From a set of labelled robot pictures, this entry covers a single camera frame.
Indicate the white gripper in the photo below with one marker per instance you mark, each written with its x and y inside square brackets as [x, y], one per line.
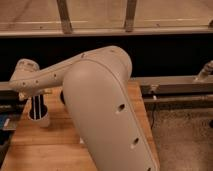
[29, 94]

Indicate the black white striped eraser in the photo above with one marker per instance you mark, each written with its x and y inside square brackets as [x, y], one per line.
[37, 106]

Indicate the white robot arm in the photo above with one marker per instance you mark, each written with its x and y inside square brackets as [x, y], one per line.
[94, 85]

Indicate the dark ceramic bowl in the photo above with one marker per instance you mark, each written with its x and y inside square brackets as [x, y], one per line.
[62, 97]

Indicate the wooden table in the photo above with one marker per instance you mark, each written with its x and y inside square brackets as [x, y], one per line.
[55, 148]

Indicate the left metal window post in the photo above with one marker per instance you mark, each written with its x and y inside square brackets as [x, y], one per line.
[64, 16]

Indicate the metal window post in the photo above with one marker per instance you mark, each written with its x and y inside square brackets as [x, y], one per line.
[130, 15]
[64, 16]

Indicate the right metal window post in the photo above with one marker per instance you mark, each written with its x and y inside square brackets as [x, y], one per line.
[130, 15]

